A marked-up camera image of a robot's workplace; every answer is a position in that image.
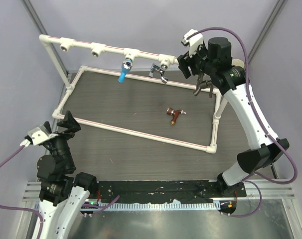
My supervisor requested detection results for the chrome metal faucet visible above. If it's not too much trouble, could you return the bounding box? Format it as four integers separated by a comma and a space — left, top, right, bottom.
149, 63, 168, 84

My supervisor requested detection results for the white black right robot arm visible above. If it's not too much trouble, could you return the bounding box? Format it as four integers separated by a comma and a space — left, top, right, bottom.
177, 35, 290, 197

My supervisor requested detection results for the slotted cable duct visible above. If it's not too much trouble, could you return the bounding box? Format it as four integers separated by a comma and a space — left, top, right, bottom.
106, 201, 220, 211

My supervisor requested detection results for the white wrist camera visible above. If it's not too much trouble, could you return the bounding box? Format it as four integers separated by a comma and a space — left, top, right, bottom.
19, 125, 58, 147
181, 29, 203, 57

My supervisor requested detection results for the aluminium corner profile left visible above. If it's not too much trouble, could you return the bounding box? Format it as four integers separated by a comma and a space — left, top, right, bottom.
20, 0, 72, 78

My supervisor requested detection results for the aluminium corner profile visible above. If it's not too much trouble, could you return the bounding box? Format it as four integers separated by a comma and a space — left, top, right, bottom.
248, 0, 288, 64
20, 0, 72, 78

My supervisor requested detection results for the aluminium corner profile right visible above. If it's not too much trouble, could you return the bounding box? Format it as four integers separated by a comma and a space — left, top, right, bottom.
248, 0, 288, 64

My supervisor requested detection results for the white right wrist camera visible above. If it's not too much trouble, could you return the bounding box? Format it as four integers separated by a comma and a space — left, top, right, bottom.
181, 29, 203, 57

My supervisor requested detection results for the pink ceramic mug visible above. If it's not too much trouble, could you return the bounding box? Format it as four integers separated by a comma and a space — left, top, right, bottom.
232, 59, 245, 69

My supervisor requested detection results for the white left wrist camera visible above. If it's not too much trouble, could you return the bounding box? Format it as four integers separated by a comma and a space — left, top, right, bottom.
19, 125, 58, 147

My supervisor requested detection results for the blue plastic faucet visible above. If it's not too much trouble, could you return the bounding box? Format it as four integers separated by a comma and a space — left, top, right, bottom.
118, 58, 133, 83

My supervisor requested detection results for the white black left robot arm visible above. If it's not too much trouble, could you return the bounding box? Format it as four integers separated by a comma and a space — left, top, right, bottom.
28, 111, 98, 239

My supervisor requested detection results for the white PVC pipe frame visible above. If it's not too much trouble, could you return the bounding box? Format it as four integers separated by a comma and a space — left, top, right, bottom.
39, 34, 220, 154

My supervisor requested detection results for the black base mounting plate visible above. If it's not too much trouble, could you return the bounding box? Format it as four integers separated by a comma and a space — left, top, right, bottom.
94, 180, 247, 204

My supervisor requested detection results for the brown plastic faucet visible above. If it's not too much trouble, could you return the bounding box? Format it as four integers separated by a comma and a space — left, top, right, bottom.
166, 108, 186, 126

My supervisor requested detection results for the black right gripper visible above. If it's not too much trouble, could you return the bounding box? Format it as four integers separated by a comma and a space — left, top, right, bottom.
177, 41, 216, 79

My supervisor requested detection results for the grey plastic faucet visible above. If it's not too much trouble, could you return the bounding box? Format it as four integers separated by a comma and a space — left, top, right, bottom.
193, 73, 214, 98

